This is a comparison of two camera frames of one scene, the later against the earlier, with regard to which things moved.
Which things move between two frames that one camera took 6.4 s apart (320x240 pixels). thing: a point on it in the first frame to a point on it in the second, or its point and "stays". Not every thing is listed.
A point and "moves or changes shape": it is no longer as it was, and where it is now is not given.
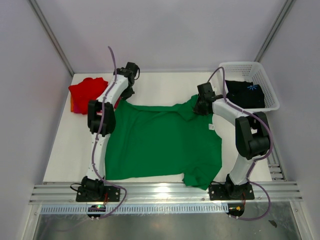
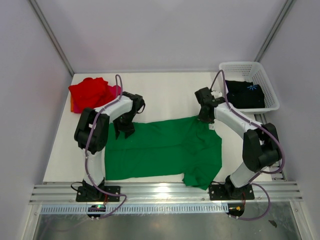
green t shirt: [147, 142] moves or changes shape
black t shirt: [245, 94] stays
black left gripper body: [128, 92] to [124, 123]
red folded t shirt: [89, 89] stays
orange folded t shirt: [72, 104] stays
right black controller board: [236, 209] stays
